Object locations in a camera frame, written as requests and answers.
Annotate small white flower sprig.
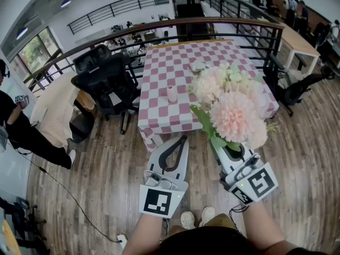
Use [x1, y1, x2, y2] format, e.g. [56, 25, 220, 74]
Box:
[190, 59, 210, 74]

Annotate person's white shoe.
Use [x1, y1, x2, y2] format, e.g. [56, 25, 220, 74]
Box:
[180, 211, 196, 230]
[199, 206, 216, 227]

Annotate pink white checkered tablecloth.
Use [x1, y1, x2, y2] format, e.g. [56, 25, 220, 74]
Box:
[137, 39, 279, 154]

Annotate black floor cable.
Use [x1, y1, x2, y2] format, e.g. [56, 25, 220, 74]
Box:
[5, 139, 120, 243]

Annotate white power strip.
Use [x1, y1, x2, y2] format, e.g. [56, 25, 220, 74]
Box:
[116, 234, 128, 249]

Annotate person's left forearm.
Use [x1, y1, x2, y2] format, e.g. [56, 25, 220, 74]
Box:
[122, 212, 165, 255]

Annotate person's black shirt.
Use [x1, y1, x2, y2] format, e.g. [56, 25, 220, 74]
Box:
[159, 227, 330, 255]

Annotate beige cloth covered table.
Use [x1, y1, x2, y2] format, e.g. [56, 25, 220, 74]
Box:
[29, 72, 96, 150]

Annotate black balcony railing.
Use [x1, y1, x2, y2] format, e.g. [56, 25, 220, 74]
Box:
[67, 0, 171, 36]

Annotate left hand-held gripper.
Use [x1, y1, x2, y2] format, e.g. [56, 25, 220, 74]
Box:
[139, 135, 190, 219]

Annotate large window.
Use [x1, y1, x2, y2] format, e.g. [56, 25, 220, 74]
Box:
[7, 27, 63, 77]

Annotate person's mustard shorts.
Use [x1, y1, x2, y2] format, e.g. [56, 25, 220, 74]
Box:
[167, 213, 240, 236]

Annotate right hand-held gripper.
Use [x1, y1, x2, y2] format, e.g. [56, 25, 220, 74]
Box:
[211, 141, 279, 206]

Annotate light wooden white-legged table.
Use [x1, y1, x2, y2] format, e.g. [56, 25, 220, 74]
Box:
[276, 22, 321, 71]

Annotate person's left white shoe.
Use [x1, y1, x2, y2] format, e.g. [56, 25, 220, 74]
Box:
[180, 211, 196, 230]

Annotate black office chair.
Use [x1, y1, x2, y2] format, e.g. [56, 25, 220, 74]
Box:
[71, 44, 139, 135]
[262, 53, 337, 117]

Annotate person's right forearm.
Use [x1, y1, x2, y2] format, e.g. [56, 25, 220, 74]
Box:
[240, 200, 293, 252]

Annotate black staircase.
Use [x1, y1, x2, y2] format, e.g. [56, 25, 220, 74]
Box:
[175, 4, 205, 41]

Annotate black equipment stand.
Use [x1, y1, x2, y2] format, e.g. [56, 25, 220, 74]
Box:
[0, 197, 51, 255]

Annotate pink ceramic vase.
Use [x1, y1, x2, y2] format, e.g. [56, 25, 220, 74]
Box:
[166, 85, 178, 103]

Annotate wooden topped black railing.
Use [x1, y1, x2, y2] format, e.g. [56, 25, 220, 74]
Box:
[22, 16, 286, 95]

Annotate black wrist cord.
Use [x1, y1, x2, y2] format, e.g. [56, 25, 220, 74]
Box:
[229, 205, 249, 223]

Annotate pink artificial flower bouquet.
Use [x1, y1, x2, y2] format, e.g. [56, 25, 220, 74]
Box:
[187, 62, 279, 152]

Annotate round yellow table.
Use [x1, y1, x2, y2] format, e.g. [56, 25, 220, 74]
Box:
[0, 219, 22, 255]

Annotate person's right white shoe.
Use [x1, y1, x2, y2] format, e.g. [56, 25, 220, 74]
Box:
[199, 206, 216, 227]

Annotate dark grey round bin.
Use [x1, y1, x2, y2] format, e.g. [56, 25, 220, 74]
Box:
[69, 112, 96, 144]

